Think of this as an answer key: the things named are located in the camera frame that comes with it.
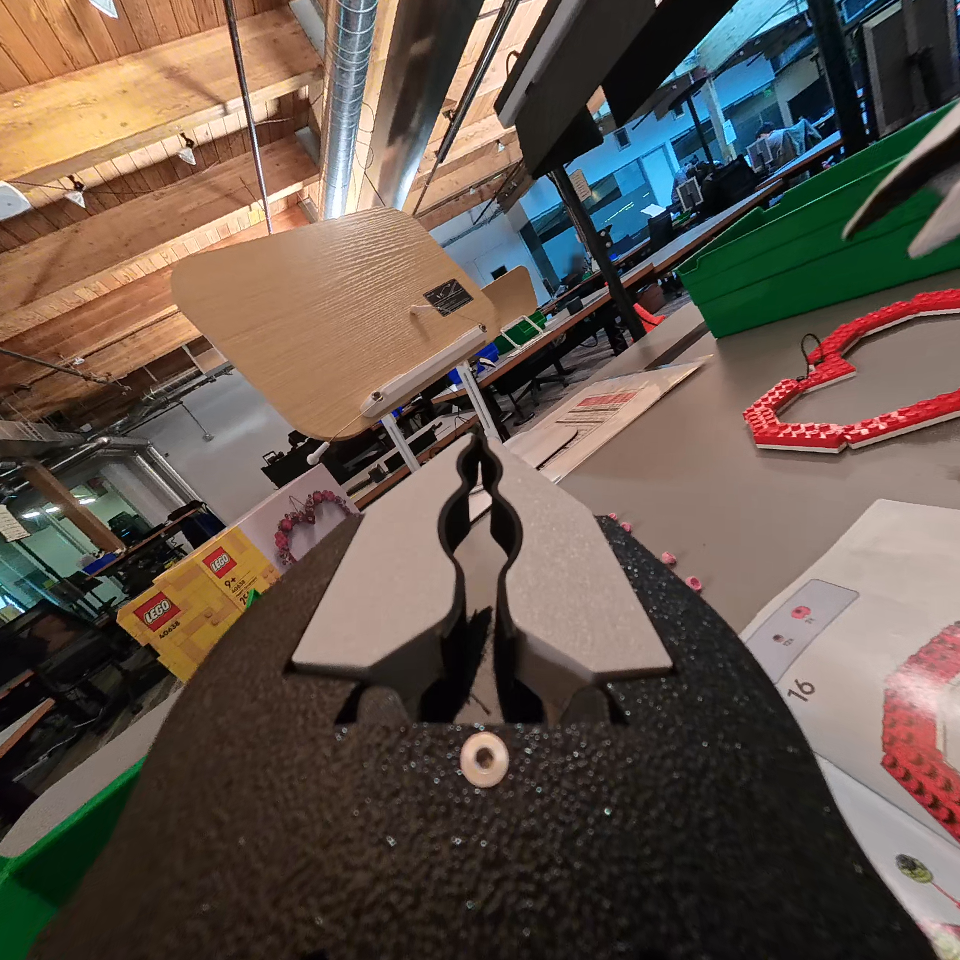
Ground white cardboard envelope red label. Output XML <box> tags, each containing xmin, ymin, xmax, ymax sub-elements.
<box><xmin>504</xmin><ymin>358</ymin><xmax>710</xmax><ymax>483</ymax></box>

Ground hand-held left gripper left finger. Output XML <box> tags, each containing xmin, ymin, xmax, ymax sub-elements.
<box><xmin>291</xmin><ymin>433</ymin><xmax>481</xmax><ymax>723</ymax></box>

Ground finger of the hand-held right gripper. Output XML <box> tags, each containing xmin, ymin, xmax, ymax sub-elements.
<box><xmin>906</xmin><ymin>187</ymin><xmax>960</xmax><ymax>260</ymax></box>
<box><xmin>841</xmin><ymin>112</ymin><xmax>960</xmax><ymax>240</ymax></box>

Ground white table stand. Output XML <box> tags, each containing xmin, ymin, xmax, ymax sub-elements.
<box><xmin>360</xmin><ymin>326</ymin><xmax>505</xmax><ymax>475</ymax></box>

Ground tilting overbed table top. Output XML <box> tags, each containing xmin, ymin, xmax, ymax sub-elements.
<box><xmin>170</xmin><ymin>207</ymin><xmax>498</xmax><ymax>442</ymax></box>
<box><xmin>480</xmin><ymin>264</ymin><xmax>541</xmax><ymax>331</ymax></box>

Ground black overhead monitor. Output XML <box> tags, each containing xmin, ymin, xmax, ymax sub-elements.
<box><xmin>493</xmin><ymin>0</ymin><xmax>606</xmax><ymax>179</ymax></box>
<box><xmin>600</xmin><ymin>0</ymin><xmax>751</xmax><ymax>129</ymax></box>

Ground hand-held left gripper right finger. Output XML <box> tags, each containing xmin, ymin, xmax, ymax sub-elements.
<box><xmin>480</xmin><ymin>438</ymin><xmax>674</xmax><ymax>723</ymax></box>

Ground red lego wreath frame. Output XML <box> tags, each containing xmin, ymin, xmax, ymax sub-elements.
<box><xmin>742</xmin><ymin>288</ymin><xmax>960</xmax><ymax>455</ymax></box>

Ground thin metal ceiling rod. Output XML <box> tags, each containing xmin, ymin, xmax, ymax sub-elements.
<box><xmin>223</xmin><ymin>0</ymin><xmax>276</xmax><ymax>235</ymax></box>

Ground black monitor pole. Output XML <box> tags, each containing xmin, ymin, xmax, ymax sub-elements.
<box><xmin>549</xmin><ymin>166</ymin><xmax>651</xmax><ymax>343</ymax></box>

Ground lego instruction booklet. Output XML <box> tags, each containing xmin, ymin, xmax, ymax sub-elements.
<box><xmin>738</xmin><ymin>498</ymin><xmax>960</xmax><ymax>960</ymax></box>

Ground yellow lego set box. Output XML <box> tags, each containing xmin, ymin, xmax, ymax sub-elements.
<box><xmin>116</xmin><ymin>461</ymin><xmax>361</xmax><ymax>684</ymax></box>

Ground silver ventilation duct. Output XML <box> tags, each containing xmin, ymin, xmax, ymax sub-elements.
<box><xmin>318</xmin><ymin>0</ymin><xmax>381</xmax><ymax>222</ymax></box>

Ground green plastic bin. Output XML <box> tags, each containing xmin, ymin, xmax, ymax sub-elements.
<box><xmin>677</xmin><ymin>101</ymin><xmax>960</xmax><ymax>309</ymax></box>
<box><xmin>693</xmin><ymin>213</ymin><xmax>960</xmax><ymax>340</ymax></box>
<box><xmin>0</xmin><ymin>756</ymin><xmax>147</xmax><ymax>960</ymax></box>

